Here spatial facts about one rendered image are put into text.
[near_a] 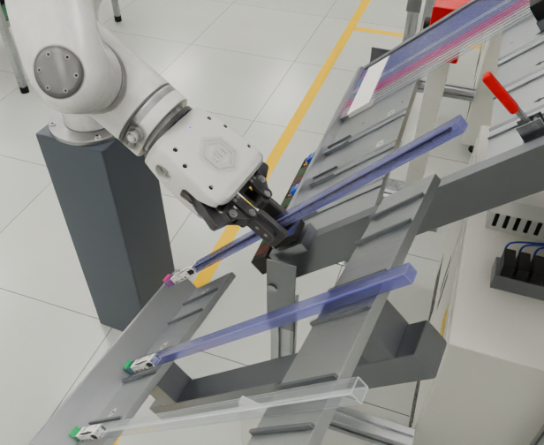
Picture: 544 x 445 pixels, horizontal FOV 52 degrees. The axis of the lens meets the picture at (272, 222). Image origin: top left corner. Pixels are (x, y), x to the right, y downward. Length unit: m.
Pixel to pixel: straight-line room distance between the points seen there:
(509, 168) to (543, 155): 0.04
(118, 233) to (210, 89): 1.54
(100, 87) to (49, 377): 1.30
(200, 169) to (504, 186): 0.39
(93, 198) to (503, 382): 0.95
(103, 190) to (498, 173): 0.89
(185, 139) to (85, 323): 1.30
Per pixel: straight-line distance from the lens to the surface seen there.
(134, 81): 0.62
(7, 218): 2.30
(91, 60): 0.55
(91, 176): 1.34
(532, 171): 0.76
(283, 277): 0.91
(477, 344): 1.03
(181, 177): 0.59
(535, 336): 1.07
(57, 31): 0.56
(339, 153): 1.14
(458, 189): 0.78
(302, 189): 1.07
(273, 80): 2.91
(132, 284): 1.57
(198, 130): 0.62
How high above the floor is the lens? 1.42
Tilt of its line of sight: 43 degrees down
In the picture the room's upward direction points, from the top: straight up
